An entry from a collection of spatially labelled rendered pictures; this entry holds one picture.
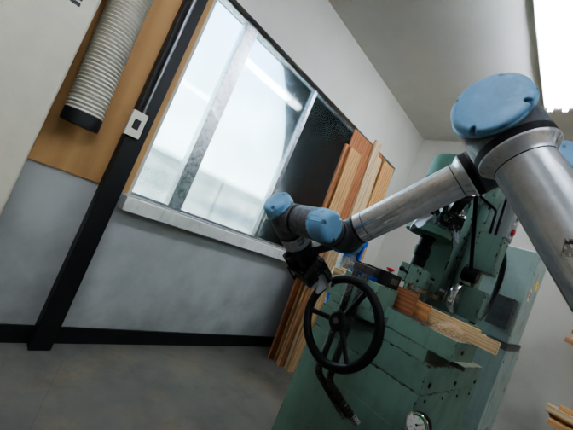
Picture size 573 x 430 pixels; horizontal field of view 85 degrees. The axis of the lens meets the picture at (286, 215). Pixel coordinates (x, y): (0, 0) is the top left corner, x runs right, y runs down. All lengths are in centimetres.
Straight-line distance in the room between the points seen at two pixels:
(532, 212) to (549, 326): 298
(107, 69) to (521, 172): 154
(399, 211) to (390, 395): 62
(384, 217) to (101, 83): 134
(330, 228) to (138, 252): 151
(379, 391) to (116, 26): 174
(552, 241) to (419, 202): 29
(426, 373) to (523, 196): 69
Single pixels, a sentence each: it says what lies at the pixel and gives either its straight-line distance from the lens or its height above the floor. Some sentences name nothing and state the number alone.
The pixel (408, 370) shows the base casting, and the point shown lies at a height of 76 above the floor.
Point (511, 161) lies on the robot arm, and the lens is 57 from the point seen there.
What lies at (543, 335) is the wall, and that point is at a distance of 350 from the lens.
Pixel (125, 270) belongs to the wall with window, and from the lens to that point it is 205.
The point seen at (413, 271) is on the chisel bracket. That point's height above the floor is 105.
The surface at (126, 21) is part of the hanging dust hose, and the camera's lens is 175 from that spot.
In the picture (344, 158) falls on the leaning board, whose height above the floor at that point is 180.
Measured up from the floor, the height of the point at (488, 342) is 93.
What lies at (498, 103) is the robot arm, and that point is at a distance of 59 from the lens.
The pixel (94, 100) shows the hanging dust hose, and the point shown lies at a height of 120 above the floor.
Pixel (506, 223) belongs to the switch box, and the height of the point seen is 138.
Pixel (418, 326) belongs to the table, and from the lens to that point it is 111.
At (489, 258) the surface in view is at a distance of 143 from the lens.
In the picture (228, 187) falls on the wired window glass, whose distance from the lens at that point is 226.
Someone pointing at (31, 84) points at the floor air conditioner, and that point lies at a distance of 152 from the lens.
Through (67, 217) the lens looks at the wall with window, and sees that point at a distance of 189.
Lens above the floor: 100
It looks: 3 degrees up
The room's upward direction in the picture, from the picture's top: 23 degrees clockwise
